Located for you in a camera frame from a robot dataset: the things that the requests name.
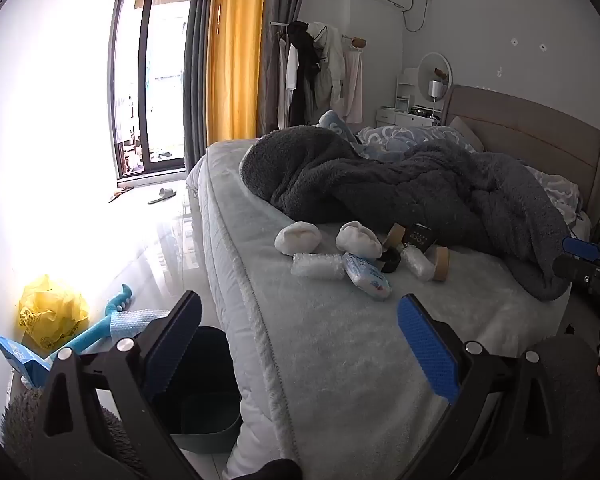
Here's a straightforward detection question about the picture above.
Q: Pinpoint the grey hanging coat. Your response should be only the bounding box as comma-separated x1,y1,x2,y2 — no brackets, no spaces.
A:
269,27,290,133

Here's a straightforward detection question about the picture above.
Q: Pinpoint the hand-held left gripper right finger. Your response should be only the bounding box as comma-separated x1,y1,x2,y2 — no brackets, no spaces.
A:
396,294,566,480

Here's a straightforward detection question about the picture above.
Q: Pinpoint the white hanging shirt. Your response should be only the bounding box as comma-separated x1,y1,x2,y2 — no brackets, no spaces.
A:
278,42,301,128

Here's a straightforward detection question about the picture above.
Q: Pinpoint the dark grey fleece blanket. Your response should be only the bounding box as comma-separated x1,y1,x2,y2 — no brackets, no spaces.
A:
240,127,576,302

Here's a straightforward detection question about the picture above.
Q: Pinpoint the grey shaggy rug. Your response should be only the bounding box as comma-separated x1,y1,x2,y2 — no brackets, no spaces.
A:
2,390,146,480

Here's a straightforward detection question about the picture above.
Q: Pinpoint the white dresser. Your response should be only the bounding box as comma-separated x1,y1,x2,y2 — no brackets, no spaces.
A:
376,107,443,129

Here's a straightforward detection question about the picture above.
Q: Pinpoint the white sock ball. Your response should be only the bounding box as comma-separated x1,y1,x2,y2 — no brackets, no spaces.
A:
275,221,322,255
336,221,383,256

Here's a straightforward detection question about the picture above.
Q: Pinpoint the white table lamp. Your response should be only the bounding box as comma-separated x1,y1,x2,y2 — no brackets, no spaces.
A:
427,80,443,121

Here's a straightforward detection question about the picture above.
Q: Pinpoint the bed with light grey cover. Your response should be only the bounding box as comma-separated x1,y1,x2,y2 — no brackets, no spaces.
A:
187,137,593,476

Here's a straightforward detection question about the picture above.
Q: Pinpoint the white power cable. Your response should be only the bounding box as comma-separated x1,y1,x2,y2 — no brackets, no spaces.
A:
402,0,433,33

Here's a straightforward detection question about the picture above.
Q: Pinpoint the white shelf organizer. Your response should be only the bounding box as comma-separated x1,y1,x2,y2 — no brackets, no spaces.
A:
394,67,421,113

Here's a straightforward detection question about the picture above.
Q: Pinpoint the blue tissue packet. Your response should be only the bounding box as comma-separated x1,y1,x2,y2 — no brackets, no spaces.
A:
342,252,392,301

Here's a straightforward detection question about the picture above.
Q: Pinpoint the beige padded headboard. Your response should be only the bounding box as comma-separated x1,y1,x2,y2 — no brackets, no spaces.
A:
442,85,600,211

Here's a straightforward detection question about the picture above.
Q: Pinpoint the blue cloud patterned duvet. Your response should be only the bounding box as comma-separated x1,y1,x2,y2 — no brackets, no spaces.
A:
317,110,581,226

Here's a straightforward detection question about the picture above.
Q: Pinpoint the yellow curtain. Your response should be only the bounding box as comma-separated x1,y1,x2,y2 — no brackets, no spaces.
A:
205,0,268,148

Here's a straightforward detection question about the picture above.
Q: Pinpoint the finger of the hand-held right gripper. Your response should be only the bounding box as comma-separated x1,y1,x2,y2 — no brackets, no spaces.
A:
552,255,600,285
562,235,600,263

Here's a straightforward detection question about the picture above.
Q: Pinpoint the pink hanging garment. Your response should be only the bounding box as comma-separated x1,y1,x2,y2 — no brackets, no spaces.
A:
342,47,365,125

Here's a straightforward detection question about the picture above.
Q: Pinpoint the black hanging jacket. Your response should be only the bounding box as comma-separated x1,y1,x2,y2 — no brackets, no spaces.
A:
286,21,326,126

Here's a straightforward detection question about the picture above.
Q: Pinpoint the small black box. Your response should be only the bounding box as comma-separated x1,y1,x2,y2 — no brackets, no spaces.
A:
404,222,437,255

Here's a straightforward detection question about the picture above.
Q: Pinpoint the blue printed box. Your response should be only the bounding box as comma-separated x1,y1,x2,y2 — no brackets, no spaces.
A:
0,329,51,386

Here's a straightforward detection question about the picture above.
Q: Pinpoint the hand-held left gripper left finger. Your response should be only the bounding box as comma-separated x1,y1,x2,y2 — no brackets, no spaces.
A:
32,290,203,480

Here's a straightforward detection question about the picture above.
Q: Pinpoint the yellow plastic bag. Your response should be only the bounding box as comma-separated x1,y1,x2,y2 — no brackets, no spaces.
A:
19,274,90,351

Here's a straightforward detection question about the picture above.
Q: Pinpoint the round white mirror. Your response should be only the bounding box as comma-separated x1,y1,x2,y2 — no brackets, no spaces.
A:
417,51,453,98

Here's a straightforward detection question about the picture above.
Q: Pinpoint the teal long-handled tool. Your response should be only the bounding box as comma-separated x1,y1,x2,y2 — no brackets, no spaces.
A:
50,284,132,361

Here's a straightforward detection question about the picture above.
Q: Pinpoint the dark green trash bin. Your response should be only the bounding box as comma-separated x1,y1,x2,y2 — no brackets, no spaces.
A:
150,326,242,453

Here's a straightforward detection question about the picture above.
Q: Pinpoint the grey pillow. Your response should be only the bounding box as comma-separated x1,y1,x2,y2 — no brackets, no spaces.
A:
449,116,483,153

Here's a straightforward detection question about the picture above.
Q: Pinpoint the black framed sliding glass door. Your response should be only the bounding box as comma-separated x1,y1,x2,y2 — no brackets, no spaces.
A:
109,0,201,181

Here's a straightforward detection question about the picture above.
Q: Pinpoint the white clothes rack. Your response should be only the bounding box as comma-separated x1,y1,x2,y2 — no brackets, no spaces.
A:
270,21,366,46

